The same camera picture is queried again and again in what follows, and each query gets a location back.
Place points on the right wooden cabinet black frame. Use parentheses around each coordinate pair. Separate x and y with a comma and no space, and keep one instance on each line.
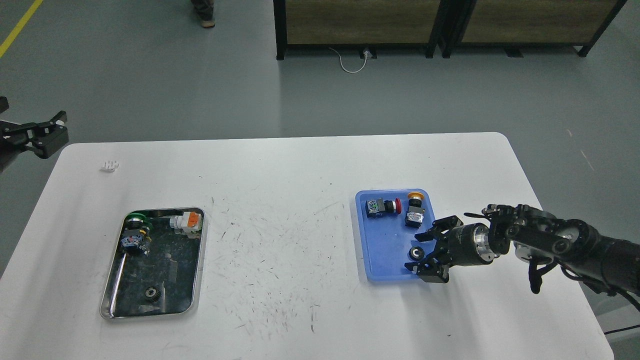
(516,24)

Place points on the yellow push button switch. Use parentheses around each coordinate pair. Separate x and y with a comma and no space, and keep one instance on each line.
(415,213)

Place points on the green push button switch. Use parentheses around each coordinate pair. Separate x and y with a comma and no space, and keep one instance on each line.
(134,238)

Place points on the wooden cabinet black frame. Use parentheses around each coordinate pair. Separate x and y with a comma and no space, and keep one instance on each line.
(359,24)
(516,24)

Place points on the small white plastic clip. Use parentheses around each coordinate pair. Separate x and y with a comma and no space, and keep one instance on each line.
(109,166)

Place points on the orange white switch block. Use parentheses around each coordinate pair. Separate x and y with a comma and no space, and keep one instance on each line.
(189,223)

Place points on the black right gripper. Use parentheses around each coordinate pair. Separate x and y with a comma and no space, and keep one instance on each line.
(466,245)

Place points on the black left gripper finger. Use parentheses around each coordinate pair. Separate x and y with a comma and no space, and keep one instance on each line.
(44,139)

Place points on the left wooden cabinet black frame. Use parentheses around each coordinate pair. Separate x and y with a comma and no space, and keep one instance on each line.
(359,24)

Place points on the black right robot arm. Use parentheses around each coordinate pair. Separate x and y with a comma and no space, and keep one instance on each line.
(604,264)

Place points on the red push button switch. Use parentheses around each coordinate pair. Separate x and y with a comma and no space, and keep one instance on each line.
(376,208)

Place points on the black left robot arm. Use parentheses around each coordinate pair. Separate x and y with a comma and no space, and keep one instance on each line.
(44,138)

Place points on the black gear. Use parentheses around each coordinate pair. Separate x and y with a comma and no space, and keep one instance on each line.
(416,253)
(152,294)

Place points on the silver metal tray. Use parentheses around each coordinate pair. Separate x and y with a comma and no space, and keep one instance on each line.
(174,264)

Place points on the blue plastic tray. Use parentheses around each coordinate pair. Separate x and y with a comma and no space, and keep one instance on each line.
(386,240)

